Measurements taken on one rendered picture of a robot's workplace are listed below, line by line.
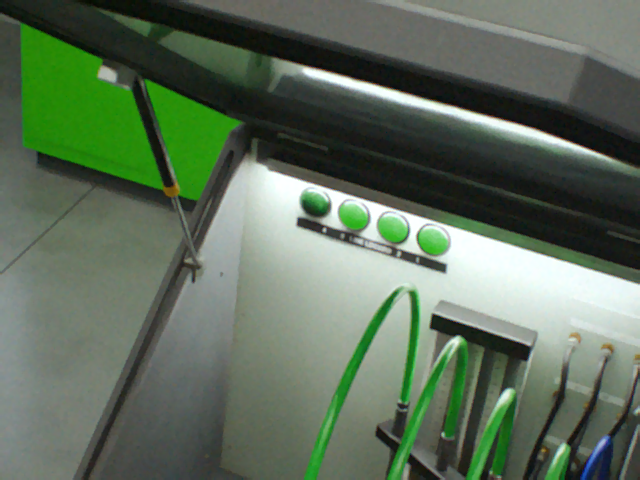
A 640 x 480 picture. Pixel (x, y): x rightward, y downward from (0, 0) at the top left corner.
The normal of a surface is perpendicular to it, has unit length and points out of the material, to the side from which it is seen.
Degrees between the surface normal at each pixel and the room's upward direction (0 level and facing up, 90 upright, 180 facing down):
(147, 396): 90
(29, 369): 0
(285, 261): 90
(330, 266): 90
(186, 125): 90
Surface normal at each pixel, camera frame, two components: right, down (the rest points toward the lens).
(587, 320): -0.40, 0.42
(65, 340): 0.11, -0.86
